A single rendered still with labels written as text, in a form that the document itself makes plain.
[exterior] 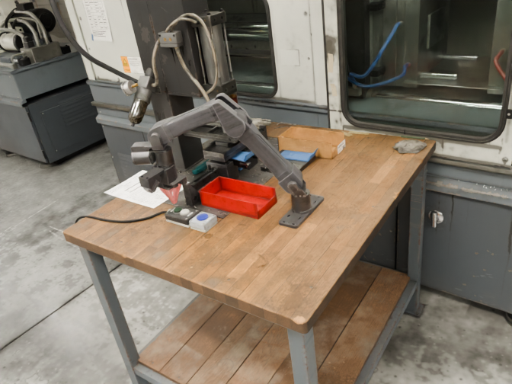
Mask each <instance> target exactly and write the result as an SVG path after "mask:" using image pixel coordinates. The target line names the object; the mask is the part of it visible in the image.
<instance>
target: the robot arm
mask: <svg viewBox="0 0 512 384"><path fill-rule="evenodd" d="M217 120H219V121H220V123H221V124H222V127H223V129H224V130H225V132H226V134H227V135H228V136H231V137H232V138H233V139H234V140H235V141H236V140H237V139H238V140H239V141H240V142H241V143H242V144H244V145H246V146H247V147H248V148H249V149H250V150H251V151H252V152H253V153H254V154H255V155H256V156H257V157H258V158H259V159H260V160H261V161H262V162H263V163H264V164H265V165H266V166H267V167H268V168H269V169H270V171H271V172H272V173H273V174H274V177H275V178H276V179H277V180H278V184H279V185H280V186H281V187H282V188H283V189H284V190H285V191H286V192H287V193H288V194H291V198H292V206H291V209H290V210H289V211H288V212H287V213H286V214H285V215H284V216H283V217H282V218H281V219H280V220H279V225H280V226H286V227H289V228H292V229H298V228H299V227H300V226H301V225H302V223H303V222H304V221H305V220H306V219H307V218H308V217H309V216H310V215H311V214H312V213H313V211H314V210H315V209H316V208H317V207H318V206H319V205H320V204H321V203H322V202H323V201H324V197H323V196H319V195H315V194H311V193H310V190H309V189H307V188H306V182H305V181H304V179H303V178H302V172H301V171H300V170H299V169H298V168H297V167H296V166H295V164H294V163H293V164H291V163H290V162H289V161H288V160H286V159H285V158H284V157H283V156H282V155H281V154H280V153H279V152H278V151H277V150H276V149H275V148H274V147H273V146H272V145H271V144H270V143H269V142H268V141H267V140H266V139H265V138H264V136H263V135H262V134H261V133H260V132H259V131H258V128H257V127H256V126H255V125H254V124H253V123H252V121H253V120H252V119H251V118H250V117H249V116H248V113H247V112H246V110H244V109H243V108H242V107H240V106H239V105H238V104H237V103H235V102H234V101H233V100H232V99H231V98H230V97H229V96H227V95H226V94H224V93H220V94H218V95H217V96H216V98H214V99H212V100H211V101H208V102H206V103H205V104H203V105H201V106H199V107H196V108H194V109H192V110H189V111H187V112H185V113H182V114H179V115H177V116H175V117H170V118H166V119H164V120H161V121H159V122H157V123H155V125H154V126H153V127H152V128H151V129H150V131H149V132H148V134H147V139H148V142H135V143H134V144H133V146H132V147H131V148H130V149H131V152H132V161H133V164H134V165H153V164H154V163H155V160H156V162H157V164H156V165H154V166H152V169H151V170H149V171H147V172H146V173H145V174H142V175H141V176H139V182H140V186H141V187H143V189H144V190H145V191H147V192H149V193H151V194H152V193H155V191H156V189H157V187H159V189H160V191H161V192H162V193H163V194H164V195H165V196H166V197H167V198H168V199H169V200H170V201H171V202H172V203H173V204H176V203H177V201H178V194H179V191H180V189H181V185H185V184H186V183H187V176H185V175H182V174H177V170H176V167H175V163H174V156H173V152H172V149H171V147H170V146H167V144H168V142H170V141H171V140H172V139H174V138H176V137H178V136H180V135H181V134H183V133H186V132H188V131H190V130H193V129H195V128H197V127H199V126H202V125H205V124H207V123H211V122H215V121H217ZM172 191H173V194H172Z"/></svg>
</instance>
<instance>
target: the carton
mask: <svg viewBox="0 0 512 384"><path fill-rule="evenodd" d="M277 138H278V146H279V151H281V150H282V149H283V150H290V151H297V152H310V153H313V152H314V151H315V150H316V149H317V148H318V150H317V152H316V154H315V155H316V157H317V158H326V159H331V160H332V159H333V158H334V157H335V156H336V155H338V154H339V153H340V152H341V151H342V150H343V149H344V148H345V138H344V133H343V132H337V131H330V130H317V129H310V128H304V127H297V126H291V127H290V128H289V129H287V130H286V131H284V132H283V133H281V134H280V135H279V136H278V137H277Z"/></svg>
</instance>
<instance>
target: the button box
mask: <svg viewBox="0 0 512 384"><path fill-rule="evenodd" d="M177 207H181V208H182V209H183V210H184V209H188V210H189V213H188V214H184V215H182V214H181V212H179V213H175V212H174V209H175V208H177ZM163 213H164V214H165V218H166V221H167V222H172V223H174V224H177V225H180V226H184V227H190V223H189V221H190V220H191V219H193V218H194V217H195V216H196V215H197V214H198V213H200V211H199V210H194V209H191V208H187V207H185V206H179V205H176V206H175V207H173V208H172V209H169V210H168V211H161V212H159V213H156V214H153V215H151V216H147V217H144V218H141V219H131V220H113V219H103V218H100V217H96V216H80V217H79V218H77V220H76V221H75V224H76V223H77V222H78V221H79V220H80V219H82V218H85V217H87V218H92V219H98V220H102V221H106V222H138V221H143V220H146V219H151V218H152V217H155V216H158V215H160V214H163Z"/></svg>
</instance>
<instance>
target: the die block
mask: <svg viewBox="0 0 512 384"><path fill-rule="evenodd" d="M247 162H250V163H251V165H249V166H248V168H244V169H248V170H250V169H251V168H253V167H254V166H255V165H256V164H257V163H258V159H257V158H250V159H248V160H247ZM211 167H217V168H218V172H219V175H218V176H217V177H219V176H221V177H224V178H231V179H236V180H237V179H239V173H238V168H243V167H240V166H236V165H234V164H232V165H230V166H229V167H228V168H223V167H219V166H215V165H211ZM217 177H216V178H217ZM216 178H214V179H216ZM214 179H213V180H214Z"/></svg>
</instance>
